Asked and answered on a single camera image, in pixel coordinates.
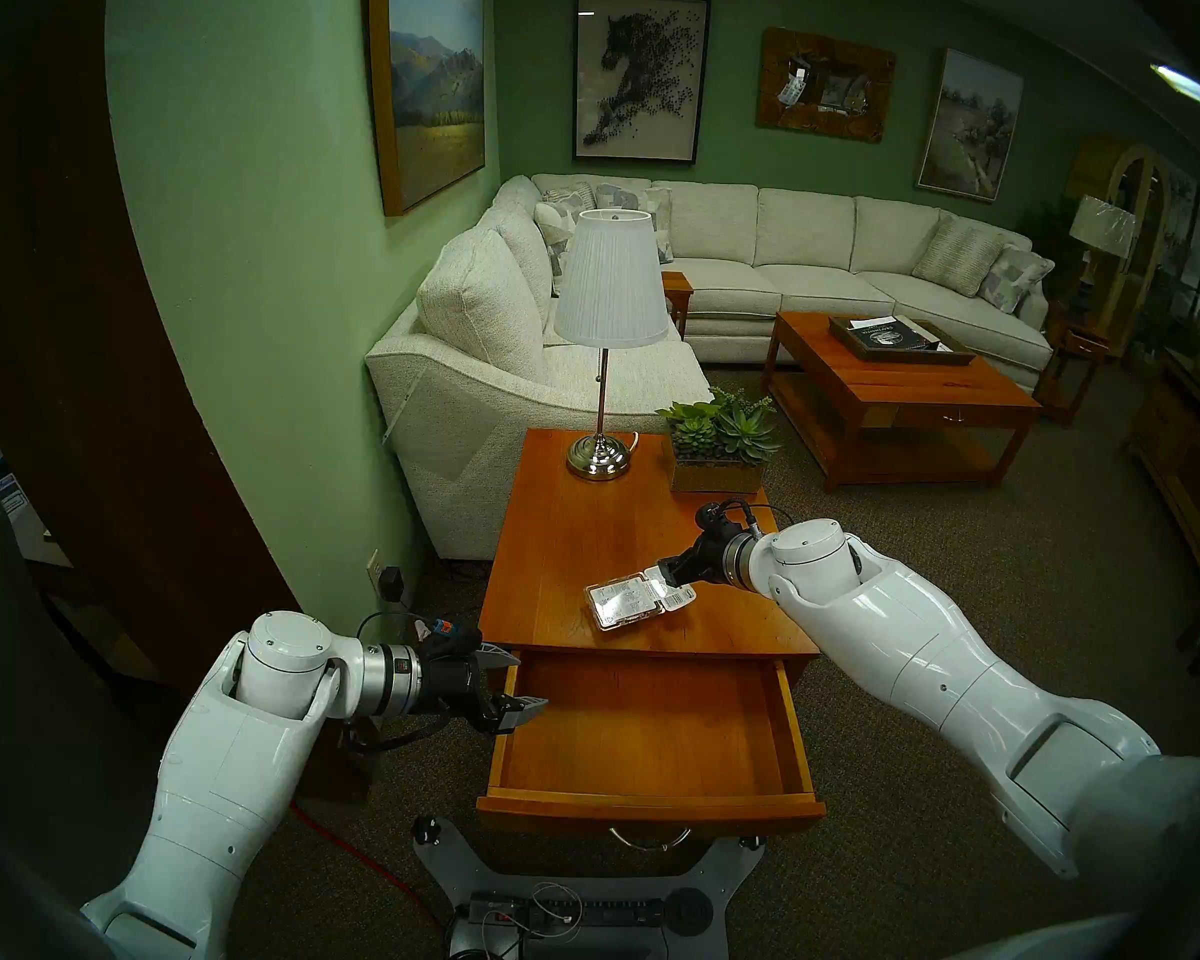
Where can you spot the black power strip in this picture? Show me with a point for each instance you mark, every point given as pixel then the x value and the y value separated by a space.
pixel 610 910

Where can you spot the cream sectional sofa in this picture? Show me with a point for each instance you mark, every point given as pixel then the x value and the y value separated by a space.
pixel 810 238

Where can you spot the succulent planter box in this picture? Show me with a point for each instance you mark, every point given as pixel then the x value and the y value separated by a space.
pixel 720 438

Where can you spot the framed mountain landscape painting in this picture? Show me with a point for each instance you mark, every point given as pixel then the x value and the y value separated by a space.
pixel 435 78

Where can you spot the arched wooden cabinet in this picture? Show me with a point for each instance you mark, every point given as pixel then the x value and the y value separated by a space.
pixel 1155 228

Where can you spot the grey patterned throw pillow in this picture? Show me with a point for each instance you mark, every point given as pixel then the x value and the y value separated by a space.
pixel 1015 280
pixel 650 213

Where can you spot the framed tree landscape painting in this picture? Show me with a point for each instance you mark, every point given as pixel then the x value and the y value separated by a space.
pixel 970 128

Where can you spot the wooden sideboard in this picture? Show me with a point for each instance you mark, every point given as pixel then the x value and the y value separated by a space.
pixel 1185 458

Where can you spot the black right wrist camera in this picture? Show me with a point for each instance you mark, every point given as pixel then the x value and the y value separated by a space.
pixel 712 518

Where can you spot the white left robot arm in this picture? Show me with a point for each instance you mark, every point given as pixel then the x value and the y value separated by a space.
pixel 220 788

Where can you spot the rustic wood framed mirror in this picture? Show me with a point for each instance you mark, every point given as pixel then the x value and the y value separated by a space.
pixel 775 98

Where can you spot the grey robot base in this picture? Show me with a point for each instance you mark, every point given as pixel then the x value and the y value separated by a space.
pixel 460 873

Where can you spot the wooden coffee table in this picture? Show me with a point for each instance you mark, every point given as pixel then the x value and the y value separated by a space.
pixel 910 388

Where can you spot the beige striped throw pillow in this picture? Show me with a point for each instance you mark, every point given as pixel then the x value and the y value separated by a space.
pixel 568 200
pixel 958 255

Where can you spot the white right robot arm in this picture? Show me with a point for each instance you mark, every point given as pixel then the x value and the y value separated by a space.
pixel 910 648

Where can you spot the labelled cardboard box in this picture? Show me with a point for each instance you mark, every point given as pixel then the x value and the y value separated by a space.
pixel 5 496

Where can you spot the black framed horse artwork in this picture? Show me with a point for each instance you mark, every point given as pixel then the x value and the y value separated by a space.
pixel 640 78

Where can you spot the white shade chrome table lamp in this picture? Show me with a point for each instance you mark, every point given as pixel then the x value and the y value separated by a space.
pixel 610 278

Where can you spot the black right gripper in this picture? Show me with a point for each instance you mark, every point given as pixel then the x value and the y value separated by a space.
pixel 715 560

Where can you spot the wooden end table drawer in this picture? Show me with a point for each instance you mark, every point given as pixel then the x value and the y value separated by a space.
pixel 640 738

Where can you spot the beige wall outlet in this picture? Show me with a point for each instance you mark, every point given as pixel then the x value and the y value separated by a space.
pixel 373 571

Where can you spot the fluorescent ceiling light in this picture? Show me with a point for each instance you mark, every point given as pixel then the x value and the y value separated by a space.
pixel 1185 86

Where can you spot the wrapped shade table lamp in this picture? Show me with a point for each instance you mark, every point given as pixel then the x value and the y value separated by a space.
pixel 1100 223

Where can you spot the orange wooden end table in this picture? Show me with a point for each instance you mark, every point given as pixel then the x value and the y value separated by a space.
pixel 600 528

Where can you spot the dark wooden serving tray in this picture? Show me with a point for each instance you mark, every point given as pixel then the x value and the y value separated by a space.
pixel 950 353

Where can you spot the dark green floor plant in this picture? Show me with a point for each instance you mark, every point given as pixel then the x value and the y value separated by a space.
pixel 1050 243

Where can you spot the clear plastic blister pack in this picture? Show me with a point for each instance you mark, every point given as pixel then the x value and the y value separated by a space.
pixel 625 603

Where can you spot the dark hardcover book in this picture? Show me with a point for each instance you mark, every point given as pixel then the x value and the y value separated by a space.
pixel 895 336

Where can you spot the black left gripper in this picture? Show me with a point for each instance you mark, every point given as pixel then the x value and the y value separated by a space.
pixel 455 683

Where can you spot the black power adapter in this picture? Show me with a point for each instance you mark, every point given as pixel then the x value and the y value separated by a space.
pixel 392 583

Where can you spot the small wooden side table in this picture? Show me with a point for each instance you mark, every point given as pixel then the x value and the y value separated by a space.
pixel 1075 353
pixel 676 293

